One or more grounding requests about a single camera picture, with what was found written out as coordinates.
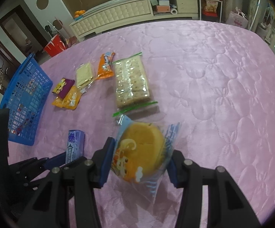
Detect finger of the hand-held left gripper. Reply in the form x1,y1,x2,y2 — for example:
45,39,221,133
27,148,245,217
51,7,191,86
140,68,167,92
10,152,69,175
23,171,51,190

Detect yellow-orange snack packet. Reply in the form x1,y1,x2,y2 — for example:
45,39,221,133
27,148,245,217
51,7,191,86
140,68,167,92
51,85,83,110

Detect blue plastic basket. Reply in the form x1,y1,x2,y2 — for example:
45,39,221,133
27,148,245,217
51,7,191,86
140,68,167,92
0,53,53,146

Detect dark door frame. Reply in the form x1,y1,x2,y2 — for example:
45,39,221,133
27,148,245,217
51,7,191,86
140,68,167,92
0,5,45,53

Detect printed snack bag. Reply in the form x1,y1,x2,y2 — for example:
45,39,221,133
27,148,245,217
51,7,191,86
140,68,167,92
203,0,219,13

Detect pink gift bag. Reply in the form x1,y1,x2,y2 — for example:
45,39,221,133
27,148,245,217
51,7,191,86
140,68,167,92
226,8,249,30

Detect blue mint box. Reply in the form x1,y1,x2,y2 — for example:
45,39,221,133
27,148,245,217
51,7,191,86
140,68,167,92
65,129,85,165

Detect orange snack packet blue print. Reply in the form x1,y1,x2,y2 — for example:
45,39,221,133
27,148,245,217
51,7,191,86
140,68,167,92
95,52,116,80

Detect arched floor mirror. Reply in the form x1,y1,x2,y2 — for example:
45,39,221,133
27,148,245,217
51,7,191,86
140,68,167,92
249,0,274,41

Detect red paper bag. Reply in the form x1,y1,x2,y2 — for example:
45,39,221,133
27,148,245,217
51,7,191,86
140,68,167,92
43,34,66,57

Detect clear cracker bag green seals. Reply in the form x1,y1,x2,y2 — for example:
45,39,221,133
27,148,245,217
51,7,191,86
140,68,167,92
112,52,159,118

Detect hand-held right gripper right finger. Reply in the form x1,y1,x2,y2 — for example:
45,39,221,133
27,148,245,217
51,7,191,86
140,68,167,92
167,149,263,228

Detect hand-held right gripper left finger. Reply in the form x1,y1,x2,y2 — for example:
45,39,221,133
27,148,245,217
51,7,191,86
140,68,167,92
18,136,116,228

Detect cream TV cabinet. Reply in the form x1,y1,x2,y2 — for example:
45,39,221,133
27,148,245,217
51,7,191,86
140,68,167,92
69,0,200,42

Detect pale yellow wafer packet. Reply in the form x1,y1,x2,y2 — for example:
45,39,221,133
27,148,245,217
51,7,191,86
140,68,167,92
75,62,96,93

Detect purple yellow snack packet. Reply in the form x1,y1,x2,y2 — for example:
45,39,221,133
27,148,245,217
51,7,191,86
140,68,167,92
52,77,75,99

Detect round bread packet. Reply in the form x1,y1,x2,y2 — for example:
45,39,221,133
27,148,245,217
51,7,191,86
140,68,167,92
110,114,182,203

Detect broom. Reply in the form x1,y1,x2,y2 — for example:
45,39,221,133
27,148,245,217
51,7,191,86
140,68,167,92
46,20,68,41

